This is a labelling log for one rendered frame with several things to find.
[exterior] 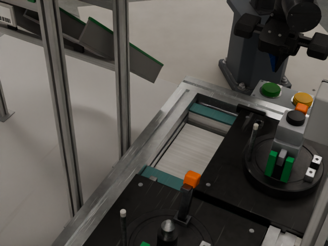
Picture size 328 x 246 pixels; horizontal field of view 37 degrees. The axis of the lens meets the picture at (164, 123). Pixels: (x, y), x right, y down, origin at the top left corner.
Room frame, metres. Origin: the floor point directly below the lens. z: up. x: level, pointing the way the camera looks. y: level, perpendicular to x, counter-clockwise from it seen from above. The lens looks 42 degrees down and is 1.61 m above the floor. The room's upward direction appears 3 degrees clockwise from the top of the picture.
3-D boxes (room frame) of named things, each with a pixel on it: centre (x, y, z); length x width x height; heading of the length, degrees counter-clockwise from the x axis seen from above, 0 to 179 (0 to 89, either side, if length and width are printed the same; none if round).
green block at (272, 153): (0.56, -0.18, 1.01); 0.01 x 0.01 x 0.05; 65
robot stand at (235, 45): (1.02, -0.23, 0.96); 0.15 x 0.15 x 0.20; 16
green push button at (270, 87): (0.83, -0.23, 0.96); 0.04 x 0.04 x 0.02
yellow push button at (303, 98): (0.80, -0.29, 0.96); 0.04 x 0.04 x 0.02
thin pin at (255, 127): (0.59, -0.15, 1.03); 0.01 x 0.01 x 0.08
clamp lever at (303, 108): (0.64, -0.23, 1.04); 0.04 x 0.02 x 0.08; 155
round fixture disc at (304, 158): (0.60, -0.21, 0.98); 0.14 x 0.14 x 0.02
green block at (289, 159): (0.55, -0.21, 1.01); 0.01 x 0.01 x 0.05; 65
